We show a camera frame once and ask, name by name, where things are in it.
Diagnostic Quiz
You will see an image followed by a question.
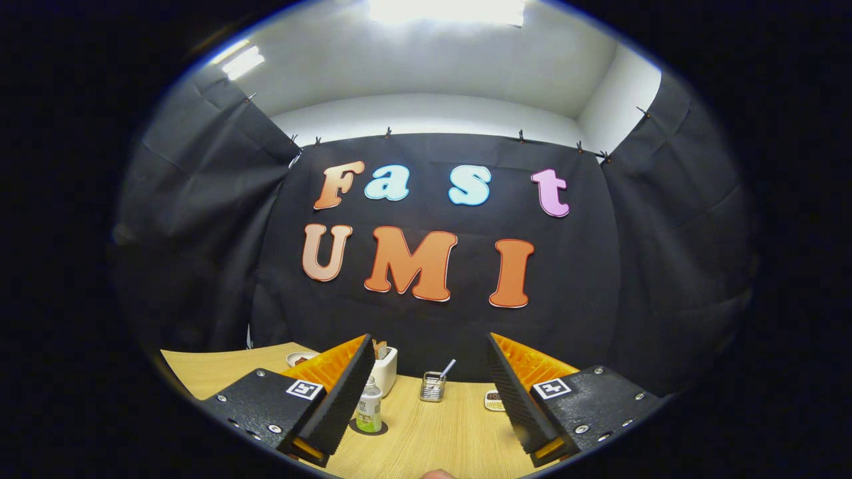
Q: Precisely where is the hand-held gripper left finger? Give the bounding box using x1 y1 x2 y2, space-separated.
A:
200 334 377 468

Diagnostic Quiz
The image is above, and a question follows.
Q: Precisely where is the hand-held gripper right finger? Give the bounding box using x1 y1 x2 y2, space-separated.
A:
486 333 668 468

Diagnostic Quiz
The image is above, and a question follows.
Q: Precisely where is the juice bottle with white-green label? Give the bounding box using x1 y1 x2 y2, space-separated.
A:
355 376 383 434

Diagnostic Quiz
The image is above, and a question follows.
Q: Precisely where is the cream white toaster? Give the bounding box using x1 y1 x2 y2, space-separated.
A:
369 346 399 399

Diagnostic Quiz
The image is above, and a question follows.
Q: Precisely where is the wooden table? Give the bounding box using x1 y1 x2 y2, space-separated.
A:
162 342 553 479

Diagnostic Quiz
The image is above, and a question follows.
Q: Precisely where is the black backdrop cloth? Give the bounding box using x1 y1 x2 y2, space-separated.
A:
113 63 756 397

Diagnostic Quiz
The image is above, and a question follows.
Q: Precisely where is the small ceiling light panel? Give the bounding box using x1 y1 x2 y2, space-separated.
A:
220 45 266 80

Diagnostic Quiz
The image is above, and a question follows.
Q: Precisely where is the large ceiling light panel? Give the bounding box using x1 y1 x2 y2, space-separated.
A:
369 0 527 27

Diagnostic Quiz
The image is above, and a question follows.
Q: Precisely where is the wire mesh holder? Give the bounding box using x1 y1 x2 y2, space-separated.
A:
420 371 447 402

